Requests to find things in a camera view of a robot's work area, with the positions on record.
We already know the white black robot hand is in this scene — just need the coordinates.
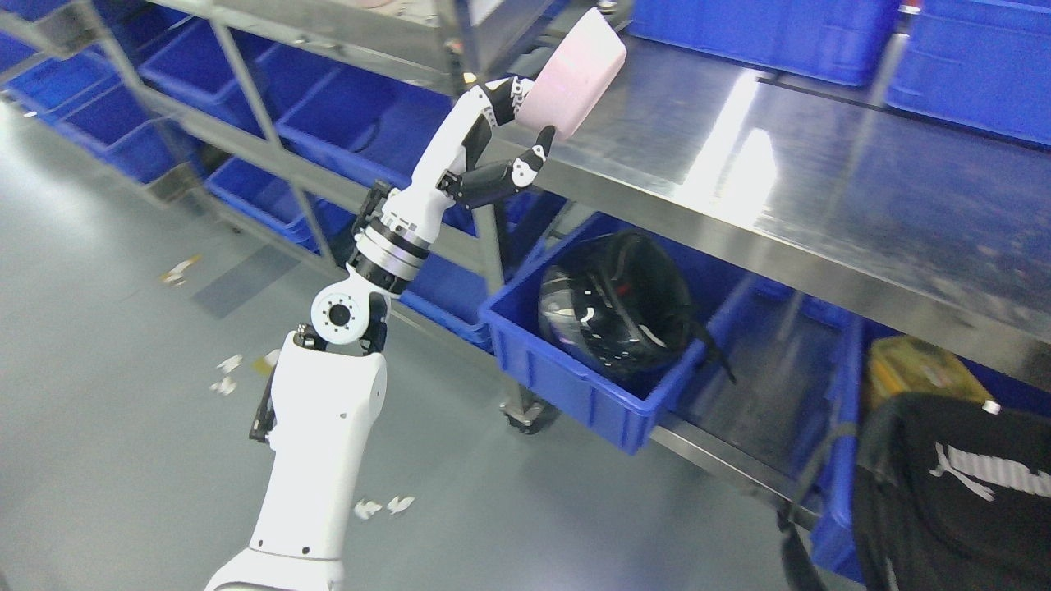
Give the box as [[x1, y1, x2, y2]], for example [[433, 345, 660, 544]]
[[379, 76, 556, 245]]

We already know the pink ikea bowl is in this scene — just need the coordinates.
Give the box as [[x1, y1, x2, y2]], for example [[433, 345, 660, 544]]
[[515, 8, 627, 140]]

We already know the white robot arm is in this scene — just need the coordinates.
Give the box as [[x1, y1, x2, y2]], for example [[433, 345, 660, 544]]
[[206, 183, 452, 590]]

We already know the steel shelf rack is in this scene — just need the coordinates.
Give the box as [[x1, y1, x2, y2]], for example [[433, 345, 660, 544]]
[[2, 1, 568, 442]]

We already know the blue bin lower shelf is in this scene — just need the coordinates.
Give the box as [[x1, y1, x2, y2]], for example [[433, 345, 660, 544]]
[[205, 158, 320, 252]]

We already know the blue bin shelf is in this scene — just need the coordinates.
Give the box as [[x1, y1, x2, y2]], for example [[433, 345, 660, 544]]
[[139, 19, 263, 137], [205, 158, 320, 252]]

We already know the blue bin left shelf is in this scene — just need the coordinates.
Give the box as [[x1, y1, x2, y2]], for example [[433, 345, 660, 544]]
[[139, 19, 263, 137]]

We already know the black motorcycle helmet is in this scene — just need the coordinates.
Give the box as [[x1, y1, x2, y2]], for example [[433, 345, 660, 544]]
[[537, 229, 737, 388]]

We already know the blue bin holding helmet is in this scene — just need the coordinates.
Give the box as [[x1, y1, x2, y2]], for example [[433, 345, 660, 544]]
[[480, 213, 746, 454]]

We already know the steel work table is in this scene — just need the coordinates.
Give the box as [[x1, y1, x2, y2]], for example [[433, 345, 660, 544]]
[[460, 25, 1051, 534]]

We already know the blue crate on table left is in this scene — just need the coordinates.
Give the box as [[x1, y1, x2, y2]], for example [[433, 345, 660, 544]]
[[628, 1, 900, 87]]

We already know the blue crate on table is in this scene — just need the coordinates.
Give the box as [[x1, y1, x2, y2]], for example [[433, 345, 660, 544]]
[[628, 1, 900, 87], [885, 1, 1050, 146]]

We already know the blue bin under backpack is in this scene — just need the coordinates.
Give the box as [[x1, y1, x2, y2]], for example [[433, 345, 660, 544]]
[[803, 298, 1050, 584]]

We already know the yellow food container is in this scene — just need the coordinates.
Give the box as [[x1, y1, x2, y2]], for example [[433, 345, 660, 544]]
[[862, 334, 995, 411]]

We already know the blue crate on table right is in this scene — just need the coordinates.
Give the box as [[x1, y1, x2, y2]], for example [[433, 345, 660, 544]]
[[885, 1, 1050, 146]]

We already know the black puma backpack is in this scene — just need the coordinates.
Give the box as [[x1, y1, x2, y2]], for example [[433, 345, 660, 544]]
[[777, 392, 1050, 590]]

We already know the blue bin with cable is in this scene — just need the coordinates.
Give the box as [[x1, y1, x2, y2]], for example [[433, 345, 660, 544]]
[[275, 62, 477, 193]]

